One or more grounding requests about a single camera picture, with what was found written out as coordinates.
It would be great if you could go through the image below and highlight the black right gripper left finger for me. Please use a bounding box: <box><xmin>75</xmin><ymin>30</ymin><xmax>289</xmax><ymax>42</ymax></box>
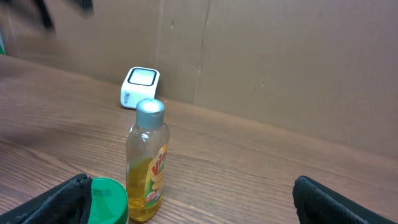
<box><xmin>1</xmin><ymin>174</ymin><xmax>93</xmax><ymax>224</ymax></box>

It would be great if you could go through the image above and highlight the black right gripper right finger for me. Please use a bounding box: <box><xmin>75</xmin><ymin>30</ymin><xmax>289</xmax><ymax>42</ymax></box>
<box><xmin>292</xmin><ymin>175</ymin><xmax>397</xmax><ymax>224</ymax></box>

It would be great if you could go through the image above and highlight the green lid white jar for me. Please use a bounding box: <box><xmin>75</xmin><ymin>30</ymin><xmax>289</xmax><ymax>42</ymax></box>
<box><xmin>88</xmin><ymin>177</ymin><xmax>129</xmax><ymax>224</ymax></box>

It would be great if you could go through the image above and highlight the yellow liquid bottle grey cap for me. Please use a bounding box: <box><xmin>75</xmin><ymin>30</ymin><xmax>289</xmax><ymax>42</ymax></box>
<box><xmin>126</xmin><ymin>98</ymin><xmax>170</xmax><ymax>222</ymax></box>

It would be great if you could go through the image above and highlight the white barcode scanner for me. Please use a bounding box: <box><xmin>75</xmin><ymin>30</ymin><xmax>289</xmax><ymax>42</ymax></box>
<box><xmin>120</xmin><ymin>67</ymin><xmax>160</xmax><ymax>109</ymax></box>

